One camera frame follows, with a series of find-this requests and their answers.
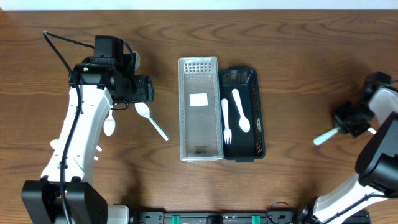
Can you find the cream plastic spoon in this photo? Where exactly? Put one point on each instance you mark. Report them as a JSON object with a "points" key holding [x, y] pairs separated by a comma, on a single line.
{"points": [[244, 123]]}

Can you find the white plastic spoon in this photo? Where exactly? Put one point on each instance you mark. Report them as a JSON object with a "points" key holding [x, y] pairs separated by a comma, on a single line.
{"points": [[144, 111]]}

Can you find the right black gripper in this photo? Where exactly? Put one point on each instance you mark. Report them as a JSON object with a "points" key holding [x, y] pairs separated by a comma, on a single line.
{"points": [[347, 119]]}

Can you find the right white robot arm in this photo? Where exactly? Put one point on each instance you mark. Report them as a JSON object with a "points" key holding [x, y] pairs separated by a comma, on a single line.
{"points": [[375, 177]]}

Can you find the dark green plastic basket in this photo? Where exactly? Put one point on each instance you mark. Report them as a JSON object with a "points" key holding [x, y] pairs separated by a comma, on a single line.
{"points": [[249, 146]]}

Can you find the white plastic fork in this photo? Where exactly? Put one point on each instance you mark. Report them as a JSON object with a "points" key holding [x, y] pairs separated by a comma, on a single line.
{"points": [[226, 132]]}

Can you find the white label sticker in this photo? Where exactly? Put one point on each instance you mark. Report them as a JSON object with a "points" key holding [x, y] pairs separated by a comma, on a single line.
{"points": [[198, 99]]}

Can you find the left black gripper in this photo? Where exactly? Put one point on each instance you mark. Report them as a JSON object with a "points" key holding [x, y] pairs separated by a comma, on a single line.
{"points": [[148, 88]]}

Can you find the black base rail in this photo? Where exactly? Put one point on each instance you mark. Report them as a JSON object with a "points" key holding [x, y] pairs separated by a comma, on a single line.
{"points": [[278, 217]]}

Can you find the small white spoon under arm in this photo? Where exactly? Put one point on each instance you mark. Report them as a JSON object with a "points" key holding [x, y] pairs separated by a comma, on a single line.
{"points": [[109, 124]]}

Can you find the white fork far right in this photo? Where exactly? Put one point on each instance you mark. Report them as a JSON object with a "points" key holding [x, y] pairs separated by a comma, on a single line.
{"points": [[371, 130]]}

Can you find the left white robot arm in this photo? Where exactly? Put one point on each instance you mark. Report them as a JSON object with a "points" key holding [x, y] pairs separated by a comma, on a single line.
{"points": [[65, 192]]}

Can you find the clear plastic basket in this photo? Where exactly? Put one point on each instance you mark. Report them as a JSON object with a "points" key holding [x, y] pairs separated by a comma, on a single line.
{"points": [[200, 127]]}

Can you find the pale green plastic fork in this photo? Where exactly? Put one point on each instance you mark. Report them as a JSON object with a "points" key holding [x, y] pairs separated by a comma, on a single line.
{"points": [[326, 136]]}

